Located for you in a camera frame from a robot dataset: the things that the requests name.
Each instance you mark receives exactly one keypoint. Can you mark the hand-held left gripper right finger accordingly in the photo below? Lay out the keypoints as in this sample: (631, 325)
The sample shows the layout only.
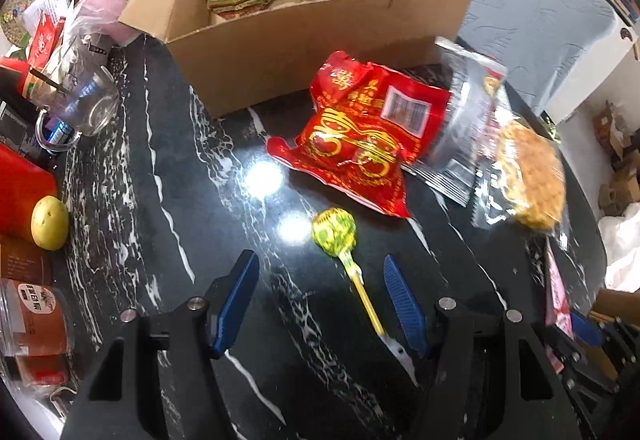
(405, 305)

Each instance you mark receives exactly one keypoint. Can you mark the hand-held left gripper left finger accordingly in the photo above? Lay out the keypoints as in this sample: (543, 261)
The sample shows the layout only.
(235, 305)

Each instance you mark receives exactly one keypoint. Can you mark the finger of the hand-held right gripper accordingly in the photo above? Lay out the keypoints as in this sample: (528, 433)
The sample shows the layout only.
(586, 327)
(575, 355)

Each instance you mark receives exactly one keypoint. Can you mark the pink snack packet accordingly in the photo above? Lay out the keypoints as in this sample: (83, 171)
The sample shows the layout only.
(557, 295)

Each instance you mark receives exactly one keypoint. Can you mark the yellow green lollipop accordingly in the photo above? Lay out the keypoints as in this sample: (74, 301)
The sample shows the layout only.
(332, 230)

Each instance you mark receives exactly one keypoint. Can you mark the clear waffle packet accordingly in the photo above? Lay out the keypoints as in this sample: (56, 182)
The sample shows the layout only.
(530, 174)

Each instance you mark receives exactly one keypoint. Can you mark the large red snack packet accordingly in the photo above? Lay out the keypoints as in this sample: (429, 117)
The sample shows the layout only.
(350, 134)

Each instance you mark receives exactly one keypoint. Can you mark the silver snack packet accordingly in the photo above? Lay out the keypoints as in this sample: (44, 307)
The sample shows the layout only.
(460, 119)

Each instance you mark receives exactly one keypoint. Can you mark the large cardboard box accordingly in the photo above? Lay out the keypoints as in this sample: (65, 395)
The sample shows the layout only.
(300, 54)

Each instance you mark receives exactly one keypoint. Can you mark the white plastic bag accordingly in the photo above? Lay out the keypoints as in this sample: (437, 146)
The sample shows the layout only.
(620, 245)

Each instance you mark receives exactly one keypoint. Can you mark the brown paper bag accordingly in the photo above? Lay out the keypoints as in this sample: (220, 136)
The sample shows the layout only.
(620, 192)

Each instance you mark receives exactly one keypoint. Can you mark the cluttered brown cardboard box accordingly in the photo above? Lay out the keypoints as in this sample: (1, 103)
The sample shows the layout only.
(610, 129)

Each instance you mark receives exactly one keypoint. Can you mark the lemon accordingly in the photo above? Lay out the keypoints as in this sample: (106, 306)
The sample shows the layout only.
(50, 222)

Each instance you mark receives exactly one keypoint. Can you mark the red box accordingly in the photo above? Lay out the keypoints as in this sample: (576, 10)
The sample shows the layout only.
(25, 190)

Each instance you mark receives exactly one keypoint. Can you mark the small blue tube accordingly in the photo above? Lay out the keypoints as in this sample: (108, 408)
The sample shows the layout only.
(60, 129)

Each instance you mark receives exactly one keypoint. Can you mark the clear glass jar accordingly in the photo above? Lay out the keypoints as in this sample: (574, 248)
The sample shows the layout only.
(90, 94)

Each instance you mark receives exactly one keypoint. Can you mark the white cabinet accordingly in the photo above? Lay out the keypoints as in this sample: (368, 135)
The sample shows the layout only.
(600, 69)

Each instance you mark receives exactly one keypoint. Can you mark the black printed carton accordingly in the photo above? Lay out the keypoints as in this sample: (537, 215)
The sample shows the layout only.
(15, 129)

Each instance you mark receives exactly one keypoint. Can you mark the grey covered chair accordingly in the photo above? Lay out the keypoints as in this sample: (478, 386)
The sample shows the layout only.
(540, 19)

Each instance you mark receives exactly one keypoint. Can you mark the red paper bag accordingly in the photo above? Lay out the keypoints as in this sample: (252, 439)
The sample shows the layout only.
(45, 39)

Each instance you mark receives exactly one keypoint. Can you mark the white printed paper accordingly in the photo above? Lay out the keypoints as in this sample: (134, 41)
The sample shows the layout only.
(50, 4)

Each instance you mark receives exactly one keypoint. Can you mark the woven round mat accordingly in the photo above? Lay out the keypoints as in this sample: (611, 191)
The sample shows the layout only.
(15, 14)

